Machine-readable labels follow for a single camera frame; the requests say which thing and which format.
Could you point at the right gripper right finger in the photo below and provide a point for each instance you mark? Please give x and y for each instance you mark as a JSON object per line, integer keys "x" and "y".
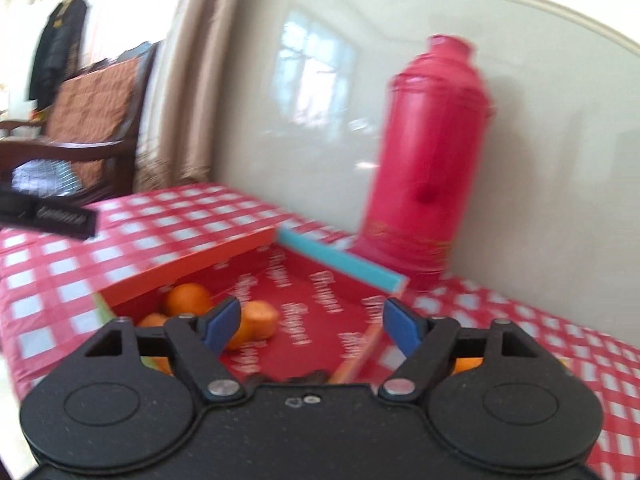
{"x": 426, "y": 343}

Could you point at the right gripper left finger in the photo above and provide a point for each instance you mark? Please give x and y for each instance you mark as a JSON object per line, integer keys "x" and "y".
{"x": 196, "y": 344}

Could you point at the small orange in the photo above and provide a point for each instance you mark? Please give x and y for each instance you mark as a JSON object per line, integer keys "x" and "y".
{"x": 189, "y": 298}
{"x": 464, "y": 364}

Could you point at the peeled orange chunk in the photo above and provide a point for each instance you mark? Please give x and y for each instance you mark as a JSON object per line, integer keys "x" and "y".
{"x": 259, "y": 321}

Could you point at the orange with stem front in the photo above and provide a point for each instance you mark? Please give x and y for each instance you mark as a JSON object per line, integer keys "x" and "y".
{"x": 160, "y": 364}

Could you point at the large orange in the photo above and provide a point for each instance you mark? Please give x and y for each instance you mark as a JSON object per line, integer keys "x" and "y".
{"x": 154, "y": 319}

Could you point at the dark fruit back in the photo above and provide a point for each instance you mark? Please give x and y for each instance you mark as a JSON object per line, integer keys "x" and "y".
{"x": 316, "y": 377}

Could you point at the blue checkered cloth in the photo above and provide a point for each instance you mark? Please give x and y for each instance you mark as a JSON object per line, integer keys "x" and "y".
{"x": 46, "y": 178}

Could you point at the red checkered tablecloth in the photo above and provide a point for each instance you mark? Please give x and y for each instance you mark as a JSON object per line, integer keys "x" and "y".
{"x": 47, "y": 284}

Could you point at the colourful cardboard box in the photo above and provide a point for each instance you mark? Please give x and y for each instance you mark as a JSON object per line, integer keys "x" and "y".
{"x": 329, "y": 302}

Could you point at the dark wooden armchair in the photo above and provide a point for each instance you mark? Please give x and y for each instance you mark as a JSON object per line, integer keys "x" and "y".
{"x": 93, "y": 125}

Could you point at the hanging black jacket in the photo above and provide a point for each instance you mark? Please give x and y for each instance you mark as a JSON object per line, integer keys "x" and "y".
{"x": 57, "y": 54}

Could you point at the beige curtain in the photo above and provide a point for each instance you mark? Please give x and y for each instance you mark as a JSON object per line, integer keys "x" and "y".
{"x": 178, "y": 144}

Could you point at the red thermos flask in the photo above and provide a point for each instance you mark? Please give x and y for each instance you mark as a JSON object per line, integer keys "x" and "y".
{"x": 439, "y": 111}

